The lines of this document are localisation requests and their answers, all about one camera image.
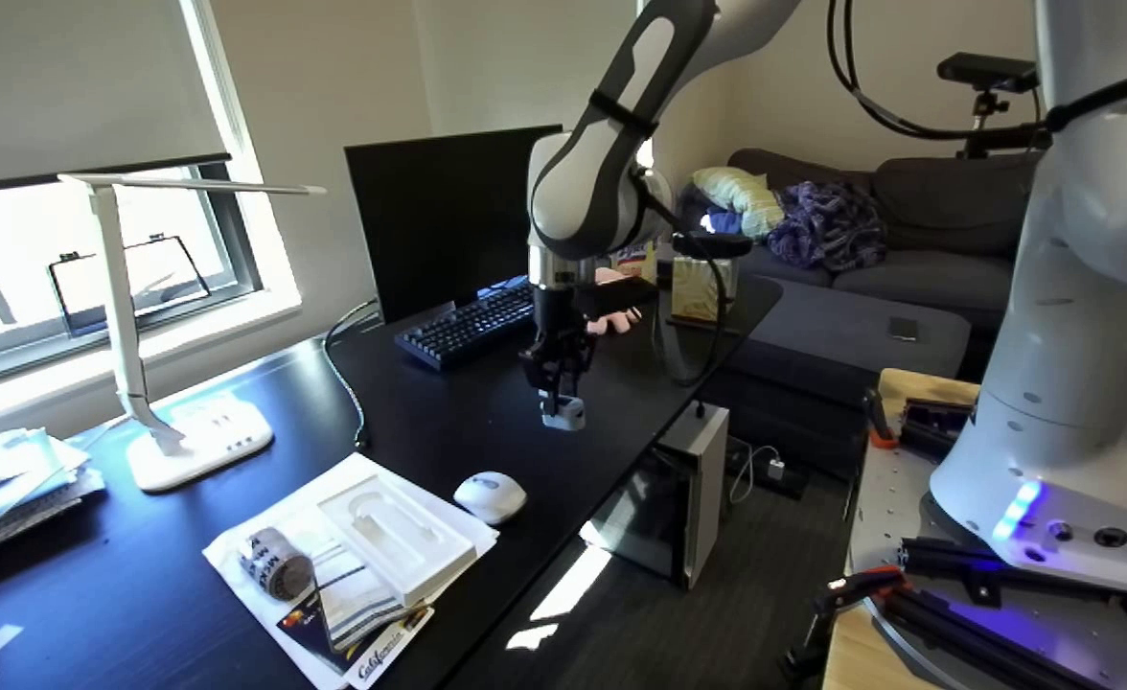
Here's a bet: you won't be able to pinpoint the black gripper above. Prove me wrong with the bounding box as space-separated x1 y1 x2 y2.
524 248 660 415

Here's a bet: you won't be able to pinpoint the white desk lamp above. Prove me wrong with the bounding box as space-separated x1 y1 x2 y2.
54 168 334 498

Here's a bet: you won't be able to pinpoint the black backlit keyboard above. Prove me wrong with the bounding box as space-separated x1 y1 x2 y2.
390 271 546 376

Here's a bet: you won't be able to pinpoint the white computer mouse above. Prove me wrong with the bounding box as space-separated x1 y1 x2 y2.
449 467 534 530

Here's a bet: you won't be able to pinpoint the silver computer tower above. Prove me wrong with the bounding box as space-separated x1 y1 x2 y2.
582 398 736 593

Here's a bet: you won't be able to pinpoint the patterned tissue box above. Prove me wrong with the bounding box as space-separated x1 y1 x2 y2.
665 252 739 325

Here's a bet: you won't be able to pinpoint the black computer monitor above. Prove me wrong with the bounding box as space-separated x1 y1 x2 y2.
341 124 562 325

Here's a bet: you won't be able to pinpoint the clear plastic packaging tray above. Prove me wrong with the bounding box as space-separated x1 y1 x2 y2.
317 474 481 607

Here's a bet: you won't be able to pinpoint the black power strip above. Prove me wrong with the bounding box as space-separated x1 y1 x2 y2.
753 441 813 502

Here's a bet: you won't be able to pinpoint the pale green pillow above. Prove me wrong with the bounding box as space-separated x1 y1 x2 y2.
685 161 786 240

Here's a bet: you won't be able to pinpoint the upholstered ottoman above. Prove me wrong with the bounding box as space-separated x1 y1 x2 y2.
713 279 978 484

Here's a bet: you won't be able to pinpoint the purple blanket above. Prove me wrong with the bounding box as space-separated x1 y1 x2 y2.
764 178 890 279

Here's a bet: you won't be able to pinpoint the colourful printed booklet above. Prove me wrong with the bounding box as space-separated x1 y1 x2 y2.
277 576 442 690

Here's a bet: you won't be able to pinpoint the small white window blind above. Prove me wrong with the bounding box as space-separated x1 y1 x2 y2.
412 0 643 155

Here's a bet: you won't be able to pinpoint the grey bandage roll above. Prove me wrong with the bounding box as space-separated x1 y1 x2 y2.
239 527 321 607

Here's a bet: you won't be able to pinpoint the wooden robot mounting table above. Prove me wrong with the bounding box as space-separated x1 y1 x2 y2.
819 364 1127 690

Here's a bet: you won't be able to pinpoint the orange black clamp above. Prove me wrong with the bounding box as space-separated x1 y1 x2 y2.
781 562 915 679
859 387 985 460

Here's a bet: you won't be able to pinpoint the white paper sheets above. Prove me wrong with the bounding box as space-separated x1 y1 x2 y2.
200 449 502 690

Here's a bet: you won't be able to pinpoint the dark grey sofa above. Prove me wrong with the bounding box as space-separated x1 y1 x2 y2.
723 124 1084 376

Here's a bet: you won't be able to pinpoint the stack of magazines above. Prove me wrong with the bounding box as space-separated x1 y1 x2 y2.
0 424 110 576

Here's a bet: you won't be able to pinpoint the large white window blind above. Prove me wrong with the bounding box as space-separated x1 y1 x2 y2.
0 0 239 201

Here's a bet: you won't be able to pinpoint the white monitor cable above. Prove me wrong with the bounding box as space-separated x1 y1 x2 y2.
315 295 385 452

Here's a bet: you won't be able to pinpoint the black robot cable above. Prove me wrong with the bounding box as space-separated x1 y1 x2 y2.
819 0 1127 155

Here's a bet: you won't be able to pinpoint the black aluminium rail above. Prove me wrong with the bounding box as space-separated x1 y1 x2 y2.
872 587 1111 690

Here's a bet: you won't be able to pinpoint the black camera on tripod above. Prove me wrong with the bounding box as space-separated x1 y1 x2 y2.
933 49 1053 161

